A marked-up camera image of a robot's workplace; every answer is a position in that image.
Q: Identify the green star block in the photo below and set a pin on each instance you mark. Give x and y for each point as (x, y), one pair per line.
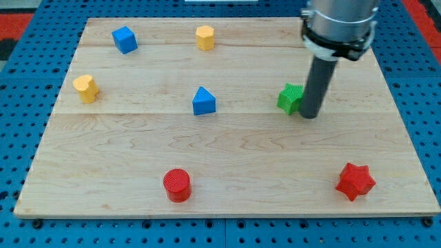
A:
(290, 98)

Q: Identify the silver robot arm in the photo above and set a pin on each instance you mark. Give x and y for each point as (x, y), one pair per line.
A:
(334, 29)

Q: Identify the red star block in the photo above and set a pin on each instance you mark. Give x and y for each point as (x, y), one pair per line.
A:
(355, 181)

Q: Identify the blue triangle block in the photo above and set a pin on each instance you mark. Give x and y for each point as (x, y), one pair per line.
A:
(203, 102)

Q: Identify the wooden board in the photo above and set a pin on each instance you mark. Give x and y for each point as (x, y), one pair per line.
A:
(248, 159)

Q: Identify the red cylinder block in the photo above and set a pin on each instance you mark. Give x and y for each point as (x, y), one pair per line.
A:
(177, 185)

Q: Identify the yellow hexagon block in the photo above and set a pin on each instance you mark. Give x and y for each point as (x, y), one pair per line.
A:
(205, 37)

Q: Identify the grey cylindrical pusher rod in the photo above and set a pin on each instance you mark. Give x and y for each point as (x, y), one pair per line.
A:
(318, 80)

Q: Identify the blue cube block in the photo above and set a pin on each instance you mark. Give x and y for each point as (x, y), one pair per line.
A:
(125, 40)

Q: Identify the yellow heart block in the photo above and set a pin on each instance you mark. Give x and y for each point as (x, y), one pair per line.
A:
(86, 88)

